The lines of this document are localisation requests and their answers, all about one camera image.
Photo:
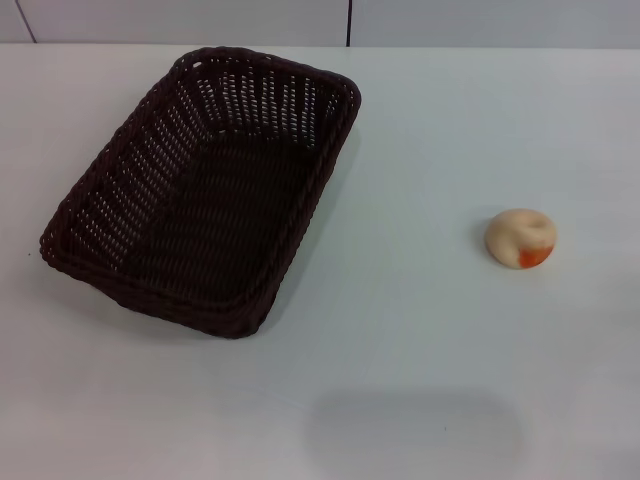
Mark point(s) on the cream and orange peach toy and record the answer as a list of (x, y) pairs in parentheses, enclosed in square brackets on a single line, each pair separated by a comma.
[(518, 238)]

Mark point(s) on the black woven rectangular basket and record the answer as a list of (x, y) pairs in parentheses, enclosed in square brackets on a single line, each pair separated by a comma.
[(210, 200)]

